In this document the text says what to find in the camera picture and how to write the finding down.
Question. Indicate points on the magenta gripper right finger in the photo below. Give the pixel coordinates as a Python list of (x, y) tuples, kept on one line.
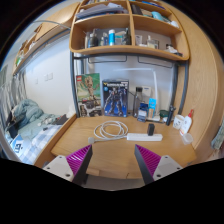
[(147, 162)]

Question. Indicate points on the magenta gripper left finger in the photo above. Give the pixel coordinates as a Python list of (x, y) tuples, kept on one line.
[(78, 162)]

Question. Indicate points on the black charger plug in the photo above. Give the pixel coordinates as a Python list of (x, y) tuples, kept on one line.
[(150, 130)]

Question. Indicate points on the white power strip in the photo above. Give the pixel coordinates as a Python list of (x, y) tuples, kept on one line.
[(143, 137)]

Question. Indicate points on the wooden desk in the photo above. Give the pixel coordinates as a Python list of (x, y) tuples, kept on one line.
[(114, 159)]

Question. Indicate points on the clear plastic cup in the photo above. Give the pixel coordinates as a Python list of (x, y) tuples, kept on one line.
[(187, 138)]

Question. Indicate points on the white mug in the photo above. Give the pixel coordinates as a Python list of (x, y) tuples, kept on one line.
[(178, 120)]

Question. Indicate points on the bed with plaid bedding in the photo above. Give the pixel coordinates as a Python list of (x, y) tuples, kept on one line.
[(27, 142)]

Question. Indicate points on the blue small box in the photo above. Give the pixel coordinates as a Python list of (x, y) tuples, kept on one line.
[(142, 112)]

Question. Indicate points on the white bottle red cap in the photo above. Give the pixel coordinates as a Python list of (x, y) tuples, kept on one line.
[(186, 123)]

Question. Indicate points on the black slim bottle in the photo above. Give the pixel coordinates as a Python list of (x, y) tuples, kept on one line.
[(170, 115)]

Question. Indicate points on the clear water bottle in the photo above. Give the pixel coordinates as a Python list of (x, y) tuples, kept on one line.
[(137, 100)]

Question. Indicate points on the teal crumpled blanket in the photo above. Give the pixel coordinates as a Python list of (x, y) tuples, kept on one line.
[(26, 112)]

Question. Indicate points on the blue robot model box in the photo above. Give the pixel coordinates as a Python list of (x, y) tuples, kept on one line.
[(115, 97)]

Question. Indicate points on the green Groot toy box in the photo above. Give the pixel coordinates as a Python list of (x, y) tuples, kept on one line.
[(89, 95)]

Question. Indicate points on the wooden wall shelf unit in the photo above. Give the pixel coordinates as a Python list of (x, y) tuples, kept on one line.
[(127, 26)]

